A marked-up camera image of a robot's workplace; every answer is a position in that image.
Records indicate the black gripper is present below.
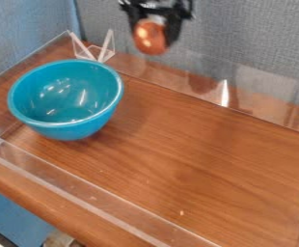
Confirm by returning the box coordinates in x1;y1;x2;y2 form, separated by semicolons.
117;0;193;45

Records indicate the brown toy mushroom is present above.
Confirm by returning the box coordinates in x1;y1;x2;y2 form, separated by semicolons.
132;14;168;55

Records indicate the blue bowl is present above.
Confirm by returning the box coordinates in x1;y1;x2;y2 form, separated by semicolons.
6;59;123;141

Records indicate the clear acrylic barrier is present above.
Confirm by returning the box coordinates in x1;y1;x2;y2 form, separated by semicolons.
0;30;299;247

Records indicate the clear acrylic corner bracket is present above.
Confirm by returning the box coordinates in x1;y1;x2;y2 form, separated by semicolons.
67;29;115;63

